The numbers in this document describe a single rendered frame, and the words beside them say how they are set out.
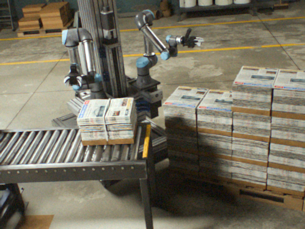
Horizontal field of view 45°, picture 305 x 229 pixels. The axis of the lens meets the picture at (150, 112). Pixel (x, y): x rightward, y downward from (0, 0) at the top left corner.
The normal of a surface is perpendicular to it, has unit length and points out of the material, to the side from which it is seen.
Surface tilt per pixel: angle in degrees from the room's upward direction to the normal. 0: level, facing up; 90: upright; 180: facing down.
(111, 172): 90
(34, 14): 86
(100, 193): 0
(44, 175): 90
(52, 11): 89
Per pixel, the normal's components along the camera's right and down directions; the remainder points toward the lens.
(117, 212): -0.09, -0.88
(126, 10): -0.06, 0.48
